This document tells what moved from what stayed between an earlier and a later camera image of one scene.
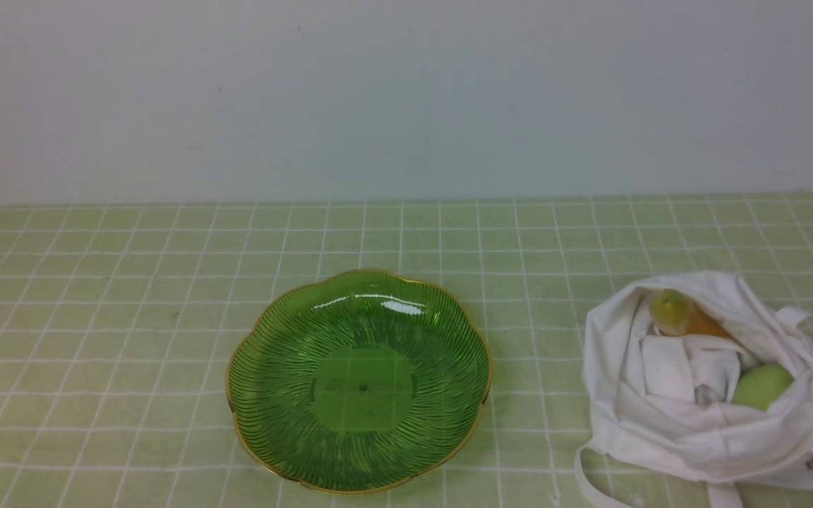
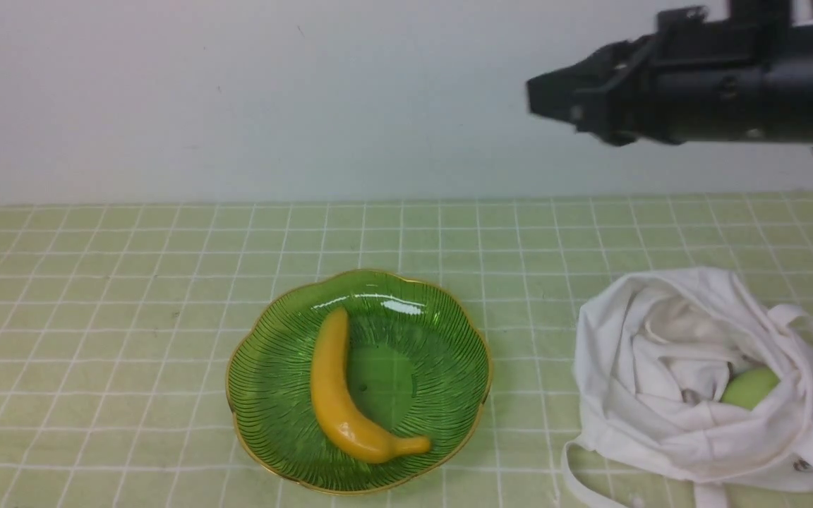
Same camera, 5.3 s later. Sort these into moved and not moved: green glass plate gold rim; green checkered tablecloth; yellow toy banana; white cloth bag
Moved: yellow toy banana
Not moved: green glass plate gold rim; white cloth bag; green checkered tablecloth
